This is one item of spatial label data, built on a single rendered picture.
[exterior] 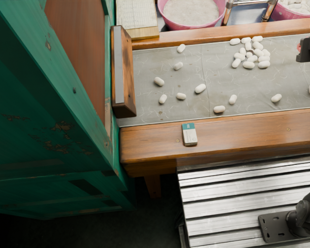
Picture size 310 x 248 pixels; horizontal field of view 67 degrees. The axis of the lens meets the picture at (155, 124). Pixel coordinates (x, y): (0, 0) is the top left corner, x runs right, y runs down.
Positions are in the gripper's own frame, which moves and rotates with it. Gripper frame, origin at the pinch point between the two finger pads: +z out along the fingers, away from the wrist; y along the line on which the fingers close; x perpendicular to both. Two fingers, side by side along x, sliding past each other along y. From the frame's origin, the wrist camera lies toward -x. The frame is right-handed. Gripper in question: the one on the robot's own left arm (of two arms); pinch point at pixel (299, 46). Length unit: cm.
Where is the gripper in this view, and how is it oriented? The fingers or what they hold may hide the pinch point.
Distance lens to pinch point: 89.2
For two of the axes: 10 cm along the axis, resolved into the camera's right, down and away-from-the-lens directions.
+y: -10.0, 0.9, -0.1
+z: -0.5, -3.8, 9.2
